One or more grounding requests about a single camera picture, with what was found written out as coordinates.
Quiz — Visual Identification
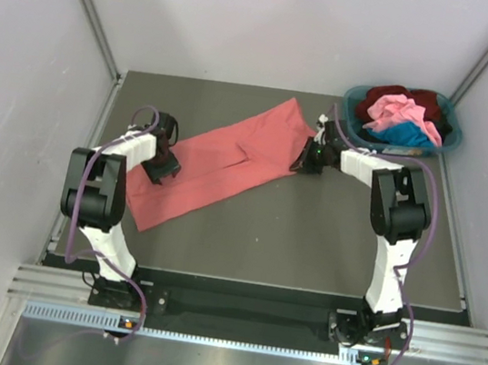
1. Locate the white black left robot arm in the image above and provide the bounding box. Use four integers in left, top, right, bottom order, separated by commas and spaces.
60, 105, 181, 309

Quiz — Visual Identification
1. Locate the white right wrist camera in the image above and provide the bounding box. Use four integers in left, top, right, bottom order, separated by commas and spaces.
314, 114, 333, 145

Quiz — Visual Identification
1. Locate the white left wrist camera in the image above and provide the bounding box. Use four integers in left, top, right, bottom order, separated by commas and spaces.
125, 123, 152, 137

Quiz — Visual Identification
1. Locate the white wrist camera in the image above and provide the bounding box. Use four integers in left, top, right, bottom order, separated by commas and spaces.
125, 123, 152, 137
314, 114, 333, 145

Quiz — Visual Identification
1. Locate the white slotted cable duct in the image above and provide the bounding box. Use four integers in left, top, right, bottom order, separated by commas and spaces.
21, 300, 389, 365

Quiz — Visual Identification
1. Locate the light pink t shirt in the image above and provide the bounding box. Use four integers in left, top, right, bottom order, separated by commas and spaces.
363, 94, 432, 126

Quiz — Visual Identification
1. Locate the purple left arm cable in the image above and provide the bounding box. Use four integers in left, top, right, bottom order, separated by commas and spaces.
13, 91, 177, 365

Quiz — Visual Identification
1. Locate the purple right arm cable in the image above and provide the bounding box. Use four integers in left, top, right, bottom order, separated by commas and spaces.
289, 101, 455, 365

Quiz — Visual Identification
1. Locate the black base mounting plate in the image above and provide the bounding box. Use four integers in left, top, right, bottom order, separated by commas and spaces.
88, 269, 407, 355

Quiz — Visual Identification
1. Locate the left aluminium corner post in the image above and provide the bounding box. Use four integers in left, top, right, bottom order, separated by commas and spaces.
34, 0, 137, 87

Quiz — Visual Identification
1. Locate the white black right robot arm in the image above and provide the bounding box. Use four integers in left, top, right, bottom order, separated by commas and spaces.
290, 116, 432, 346

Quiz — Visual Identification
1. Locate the teal plastic laundry basket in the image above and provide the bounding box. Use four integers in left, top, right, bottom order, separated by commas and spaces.
342, 84, 463, 157

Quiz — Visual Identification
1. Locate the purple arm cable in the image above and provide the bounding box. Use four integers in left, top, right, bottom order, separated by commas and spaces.
289, 101, 455, 365
13, 91, 177, 365

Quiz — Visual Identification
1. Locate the dark red t shirt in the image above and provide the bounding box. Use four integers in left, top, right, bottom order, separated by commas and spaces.
353, 78, 446, 133

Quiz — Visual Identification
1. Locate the coral red t shirt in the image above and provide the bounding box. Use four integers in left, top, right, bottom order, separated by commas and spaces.
126, 98, 315, 232

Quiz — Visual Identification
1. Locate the blue t shirt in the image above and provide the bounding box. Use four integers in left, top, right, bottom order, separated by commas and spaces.
366, 122, 434, 148

